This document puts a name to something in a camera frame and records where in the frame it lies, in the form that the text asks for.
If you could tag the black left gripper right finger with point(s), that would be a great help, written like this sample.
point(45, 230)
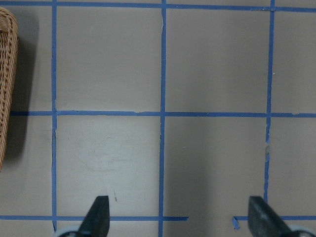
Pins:
point(263, 221)

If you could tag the brown wicker basket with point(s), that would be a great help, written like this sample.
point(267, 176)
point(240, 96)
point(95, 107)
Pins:
point(8, 60)

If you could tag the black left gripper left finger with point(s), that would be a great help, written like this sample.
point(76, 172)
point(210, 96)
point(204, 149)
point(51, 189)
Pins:
point(97, 221)

